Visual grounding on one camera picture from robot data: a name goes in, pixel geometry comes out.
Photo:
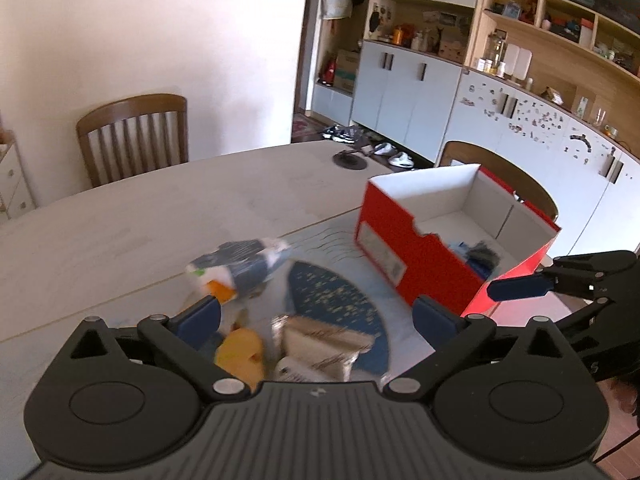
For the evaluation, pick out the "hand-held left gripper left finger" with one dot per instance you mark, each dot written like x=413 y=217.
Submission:
x=200 y=317

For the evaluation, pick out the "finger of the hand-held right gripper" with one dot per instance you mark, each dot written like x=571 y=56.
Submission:
x=515 y=287
x=590 y=317

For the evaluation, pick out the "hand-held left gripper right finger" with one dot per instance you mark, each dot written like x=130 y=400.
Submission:
x=435 y=321

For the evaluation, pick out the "yellow duck toy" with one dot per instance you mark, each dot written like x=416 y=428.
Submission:
x=240 y=355

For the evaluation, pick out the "grey white snack packet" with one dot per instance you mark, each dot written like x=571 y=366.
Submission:
x=240 y=255

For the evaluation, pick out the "red shoe box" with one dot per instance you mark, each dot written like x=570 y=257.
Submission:
x=390 y=240

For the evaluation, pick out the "white chicken snack packet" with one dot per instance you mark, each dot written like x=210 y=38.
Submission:
x=295 y=371

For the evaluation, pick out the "round blue placemat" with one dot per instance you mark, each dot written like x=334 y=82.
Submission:
x=330 y=290

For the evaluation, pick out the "wooden curved chair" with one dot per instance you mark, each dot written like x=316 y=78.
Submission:
x=500 y=165

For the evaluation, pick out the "white slipper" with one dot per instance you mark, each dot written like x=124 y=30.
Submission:
x=402 y=161
x=384 y=149

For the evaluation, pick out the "patterned floor rug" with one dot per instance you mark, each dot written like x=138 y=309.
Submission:
x=306 y=126

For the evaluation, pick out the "white canister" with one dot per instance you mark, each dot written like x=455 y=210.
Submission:
x=512 y=60
x=525 y=65

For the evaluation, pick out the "wooden slat chair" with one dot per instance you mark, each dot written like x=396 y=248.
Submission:
x=130 y=105

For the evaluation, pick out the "white side cabinet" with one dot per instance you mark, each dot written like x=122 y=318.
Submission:
x=12 y=180

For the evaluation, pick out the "clear glass jar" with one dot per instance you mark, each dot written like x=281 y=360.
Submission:
x=496 y=50

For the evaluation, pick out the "cardboard box with print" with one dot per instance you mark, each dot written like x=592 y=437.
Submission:
x=346 y=67

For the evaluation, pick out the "red toy figure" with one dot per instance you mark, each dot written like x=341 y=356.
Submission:
x=327 y=72

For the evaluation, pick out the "orange bottle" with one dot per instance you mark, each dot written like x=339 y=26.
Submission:
x=397 y=36

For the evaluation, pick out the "hanging tote bag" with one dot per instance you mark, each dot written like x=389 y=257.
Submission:
x=337 y=7

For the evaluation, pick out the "white wooden wall cabinet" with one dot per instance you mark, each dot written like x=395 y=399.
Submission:
x=415 y=95

